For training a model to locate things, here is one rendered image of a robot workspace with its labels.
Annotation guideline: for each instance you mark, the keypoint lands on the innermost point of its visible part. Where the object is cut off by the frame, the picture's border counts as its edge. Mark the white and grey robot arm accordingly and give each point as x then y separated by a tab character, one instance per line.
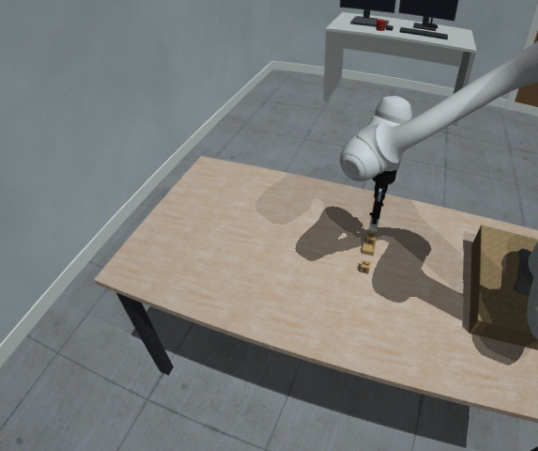
379	146

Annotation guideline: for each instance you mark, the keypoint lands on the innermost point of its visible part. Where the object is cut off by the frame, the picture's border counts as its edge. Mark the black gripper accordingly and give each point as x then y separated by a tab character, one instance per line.
382	180

